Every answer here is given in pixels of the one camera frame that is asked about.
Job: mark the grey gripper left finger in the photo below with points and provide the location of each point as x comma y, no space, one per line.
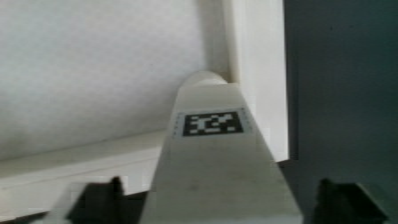
89,204

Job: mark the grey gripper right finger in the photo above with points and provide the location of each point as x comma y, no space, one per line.
352,203

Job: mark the white desk leg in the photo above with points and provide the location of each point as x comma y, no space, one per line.
219,185

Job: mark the white desk top panel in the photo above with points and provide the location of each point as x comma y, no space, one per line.
96,57

